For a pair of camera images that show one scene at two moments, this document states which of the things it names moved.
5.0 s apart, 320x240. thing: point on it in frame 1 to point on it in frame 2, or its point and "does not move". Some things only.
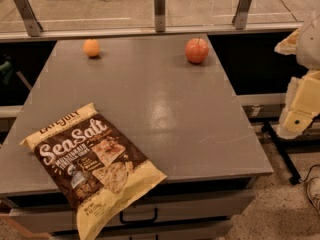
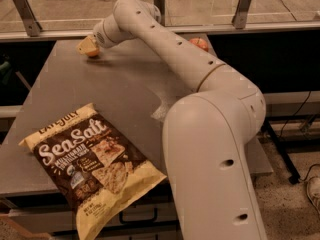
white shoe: [313, 192] does not move
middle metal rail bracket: [160, 9] does not move
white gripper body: [310, 47] to [98, 34]
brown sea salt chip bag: [90, 169] does not move
